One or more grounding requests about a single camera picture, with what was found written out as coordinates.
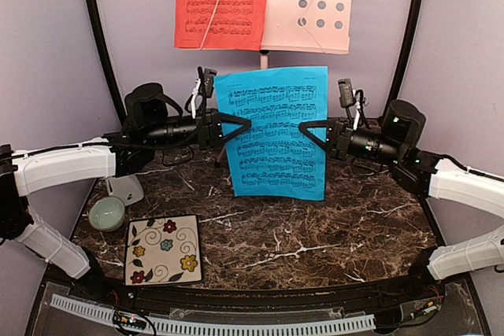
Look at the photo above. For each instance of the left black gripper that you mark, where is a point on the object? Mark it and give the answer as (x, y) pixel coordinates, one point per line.
(214, 137)

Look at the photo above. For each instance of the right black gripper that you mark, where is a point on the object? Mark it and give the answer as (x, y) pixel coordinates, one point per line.
(339, 149)

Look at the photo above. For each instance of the blue sheet music paper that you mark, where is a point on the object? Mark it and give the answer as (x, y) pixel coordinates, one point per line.
(273, 158)

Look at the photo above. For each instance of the red sheet music paper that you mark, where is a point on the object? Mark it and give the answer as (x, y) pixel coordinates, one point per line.
(219, 24)

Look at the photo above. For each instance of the pink music stand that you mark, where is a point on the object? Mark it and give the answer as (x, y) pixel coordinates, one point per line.
(312, 26)

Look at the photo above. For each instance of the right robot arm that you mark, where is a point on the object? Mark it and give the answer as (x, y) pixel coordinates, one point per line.
(426, 175)

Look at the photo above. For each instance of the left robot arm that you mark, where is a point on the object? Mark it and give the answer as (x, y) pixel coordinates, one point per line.
(154, 122)

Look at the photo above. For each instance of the white metronome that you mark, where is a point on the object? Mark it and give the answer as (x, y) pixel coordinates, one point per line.
(127, 188)

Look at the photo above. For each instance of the floral square plate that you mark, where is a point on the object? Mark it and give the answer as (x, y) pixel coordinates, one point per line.
(163, 251)

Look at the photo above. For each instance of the pale green bowl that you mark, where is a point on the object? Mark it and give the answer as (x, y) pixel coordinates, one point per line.
(107, 214)

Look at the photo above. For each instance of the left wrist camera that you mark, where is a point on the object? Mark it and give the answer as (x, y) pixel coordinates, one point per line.
(202, 90)

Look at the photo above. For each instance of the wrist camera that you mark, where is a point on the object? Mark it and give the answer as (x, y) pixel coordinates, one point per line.
(202, 90)
(353, 102)

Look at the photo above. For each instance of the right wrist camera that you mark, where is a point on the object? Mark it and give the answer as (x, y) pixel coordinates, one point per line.
(353, 102)

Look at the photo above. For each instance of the right black frame post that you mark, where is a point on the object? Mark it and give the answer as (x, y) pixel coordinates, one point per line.
(406, 47)

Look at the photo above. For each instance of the black frame post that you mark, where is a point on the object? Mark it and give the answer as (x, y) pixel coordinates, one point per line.
(406, 47)
(105, 61)

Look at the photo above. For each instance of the grey slotted cable duct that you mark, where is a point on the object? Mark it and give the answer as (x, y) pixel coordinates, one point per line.
(192, 322)

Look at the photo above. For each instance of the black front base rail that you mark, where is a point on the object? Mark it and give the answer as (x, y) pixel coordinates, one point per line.
(447, 308)

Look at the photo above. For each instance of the left black frame post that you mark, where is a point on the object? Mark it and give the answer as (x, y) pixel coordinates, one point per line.
(105, 61)

